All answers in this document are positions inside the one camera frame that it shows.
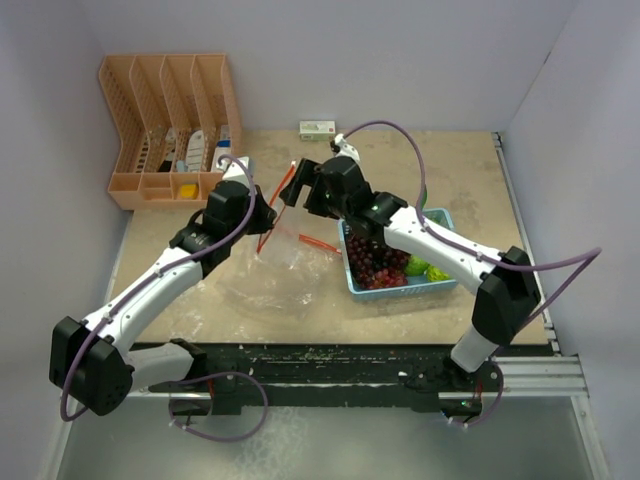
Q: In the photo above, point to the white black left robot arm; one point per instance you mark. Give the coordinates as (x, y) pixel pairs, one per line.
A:
(92, 359)

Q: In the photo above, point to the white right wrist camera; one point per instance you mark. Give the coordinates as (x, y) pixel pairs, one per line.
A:
(341, 147)

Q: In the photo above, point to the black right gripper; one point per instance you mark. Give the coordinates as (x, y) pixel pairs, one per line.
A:
(306, 175)

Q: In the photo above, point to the dark red grape bunch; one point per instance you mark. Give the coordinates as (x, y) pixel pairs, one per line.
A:
(366, 256)

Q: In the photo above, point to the green custard apple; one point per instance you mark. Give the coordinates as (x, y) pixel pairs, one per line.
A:
(415, 266)

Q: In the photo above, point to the clear zip top bag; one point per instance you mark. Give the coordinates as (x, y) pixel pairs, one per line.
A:
(279, 273)

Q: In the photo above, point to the black metal base frame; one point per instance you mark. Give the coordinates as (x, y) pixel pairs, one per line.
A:
(421, 378)

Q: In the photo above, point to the white blue box in organizer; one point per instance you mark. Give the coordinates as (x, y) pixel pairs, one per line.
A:
(222, 148)

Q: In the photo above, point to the yellow block in organizer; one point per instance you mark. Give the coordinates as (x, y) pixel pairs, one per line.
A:
(188, 191)

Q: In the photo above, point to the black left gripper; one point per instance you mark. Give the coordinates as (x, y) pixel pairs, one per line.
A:
(265, 215)

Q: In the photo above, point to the white bottle in organizer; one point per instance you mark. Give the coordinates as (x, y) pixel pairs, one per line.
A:
(195, 151)

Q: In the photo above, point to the light blue plastic basket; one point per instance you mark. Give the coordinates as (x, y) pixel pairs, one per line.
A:
(416, 285)

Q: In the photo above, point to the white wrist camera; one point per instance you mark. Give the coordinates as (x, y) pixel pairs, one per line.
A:
(341, 147)
(239, 170)

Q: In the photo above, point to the small green white box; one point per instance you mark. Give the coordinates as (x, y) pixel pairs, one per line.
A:
(317, 130)

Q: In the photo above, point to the orange plastic file organizer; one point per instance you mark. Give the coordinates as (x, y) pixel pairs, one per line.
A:
(157, 101)

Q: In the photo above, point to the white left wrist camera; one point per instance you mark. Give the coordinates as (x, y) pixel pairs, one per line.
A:
(239, 170)

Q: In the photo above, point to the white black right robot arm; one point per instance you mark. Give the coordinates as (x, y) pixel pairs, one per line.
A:
(503, 283)

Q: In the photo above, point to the yellow-green custard apple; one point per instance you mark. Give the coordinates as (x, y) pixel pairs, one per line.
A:
(434, 274)

